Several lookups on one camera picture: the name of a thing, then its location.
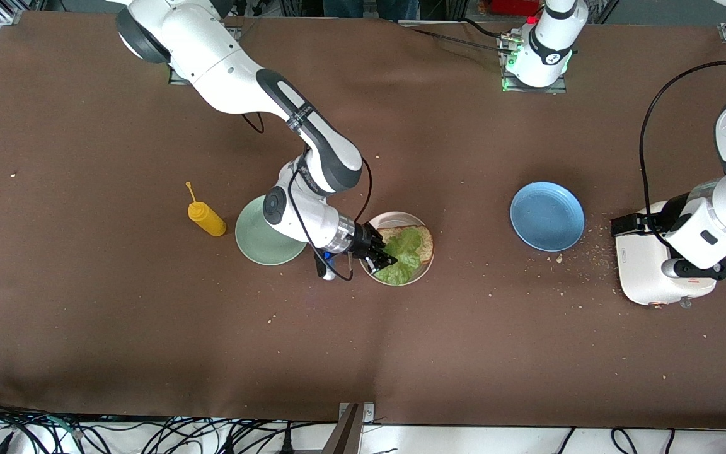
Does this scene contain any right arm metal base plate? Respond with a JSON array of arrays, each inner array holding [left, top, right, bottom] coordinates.
[[169, 25, 242, 86]]

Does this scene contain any white toaster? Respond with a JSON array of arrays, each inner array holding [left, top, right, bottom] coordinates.
[[615, 201, 717, 310]]

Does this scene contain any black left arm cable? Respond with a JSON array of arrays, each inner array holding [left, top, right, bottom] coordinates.
[[639, 60, 726, 243]]

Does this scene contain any brown tablecloth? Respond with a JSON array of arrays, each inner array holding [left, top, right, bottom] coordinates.
[[0, 11, 726, 431]]

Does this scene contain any brown bread slice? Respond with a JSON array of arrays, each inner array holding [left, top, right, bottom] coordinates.
[[379, 225, 434, 264]]

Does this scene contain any teal floor cable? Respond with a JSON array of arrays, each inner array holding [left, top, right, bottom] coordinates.
[[48, 415, 83, 439]]

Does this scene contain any black floor cable bundle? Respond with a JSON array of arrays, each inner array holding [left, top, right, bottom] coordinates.
[[0, 396, 320, 454]]

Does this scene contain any green lettuce leaf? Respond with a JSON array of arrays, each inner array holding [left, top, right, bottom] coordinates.
[[372, 227, 424, 286]]

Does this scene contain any grey metal bar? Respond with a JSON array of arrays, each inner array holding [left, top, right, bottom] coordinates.
[[322, 404, 361, 454]]

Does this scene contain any silver metal bracket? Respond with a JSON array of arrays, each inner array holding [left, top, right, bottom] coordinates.
[[339, 402, 376, 423]]

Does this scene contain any red box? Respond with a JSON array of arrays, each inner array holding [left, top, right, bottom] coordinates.
[[480, 0, 543, 16]]

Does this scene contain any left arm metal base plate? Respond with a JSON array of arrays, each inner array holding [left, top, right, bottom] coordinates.
[[498, 32, 568, 94]]

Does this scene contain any blue plate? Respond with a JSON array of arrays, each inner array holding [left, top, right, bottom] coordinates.
[[510, 182, 585, 252]]

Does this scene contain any yellow mustard squeeze bottle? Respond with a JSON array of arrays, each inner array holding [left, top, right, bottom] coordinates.
[[187, 182, 228, 237]]

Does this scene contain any black looped floor cable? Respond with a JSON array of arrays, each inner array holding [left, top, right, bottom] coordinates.
[[611, 428, 640, 454]]

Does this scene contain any mint green plate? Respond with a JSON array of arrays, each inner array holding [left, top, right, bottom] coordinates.
[[235, 194, 308, 266]]

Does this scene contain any beige plate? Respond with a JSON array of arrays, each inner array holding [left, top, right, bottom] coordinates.
[[358, 211, 435, 287]]

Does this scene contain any black tabletop cable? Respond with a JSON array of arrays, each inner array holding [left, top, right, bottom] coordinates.
[[401, 19, 515, 54]]

